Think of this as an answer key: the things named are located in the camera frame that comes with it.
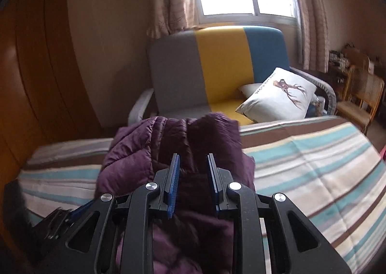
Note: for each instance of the bed with striped sheet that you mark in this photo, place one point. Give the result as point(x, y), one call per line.
point(301, 156)

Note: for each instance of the rattan chair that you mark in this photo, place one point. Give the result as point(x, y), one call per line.
point(362, 96)

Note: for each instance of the grey yellow blue armchair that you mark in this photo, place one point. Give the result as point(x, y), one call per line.
point(175, 75)

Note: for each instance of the plain pale pillow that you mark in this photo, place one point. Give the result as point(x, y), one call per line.
point(248, 88)

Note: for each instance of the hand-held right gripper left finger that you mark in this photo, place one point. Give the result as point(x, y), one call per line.
point(173, 189)

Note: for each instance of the cluttered wooden desk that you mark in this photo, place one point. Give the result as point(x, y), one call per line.
point(337, 63)

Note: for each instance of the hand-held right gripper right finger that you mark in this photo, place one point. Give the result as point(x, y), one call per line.
point(212, 183)

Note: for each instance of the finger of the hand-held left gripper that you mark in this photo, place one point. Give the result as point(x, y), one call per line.
point(80, 210)

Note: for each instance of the pink object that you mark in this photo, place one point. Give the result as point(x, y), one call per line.
point(383, 153)

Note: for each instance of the orange wooden wardrobe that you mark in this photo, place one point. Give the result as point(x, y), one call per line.
point(36, 66)

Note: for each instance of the purple puffer jacket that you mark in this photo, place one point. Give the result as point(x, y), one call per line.
point(135, 162)

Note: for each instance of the wooden chair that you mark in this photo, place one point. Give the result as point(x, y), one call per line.
point(357, 58)

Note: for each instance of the white pillow with bird print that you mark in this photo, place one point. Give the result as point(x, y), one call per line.
point(271, 102)

